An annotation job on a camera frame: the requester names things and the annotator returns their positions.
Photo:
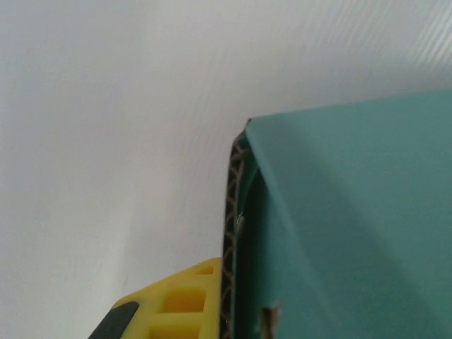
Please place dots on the teal paper box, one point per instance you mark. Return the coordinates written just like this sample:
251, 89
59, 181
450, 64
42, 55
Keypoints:
353, 212

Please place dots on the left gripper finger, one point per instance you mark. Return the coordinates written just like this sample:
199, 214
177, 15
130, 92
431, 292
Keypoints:
183, 303

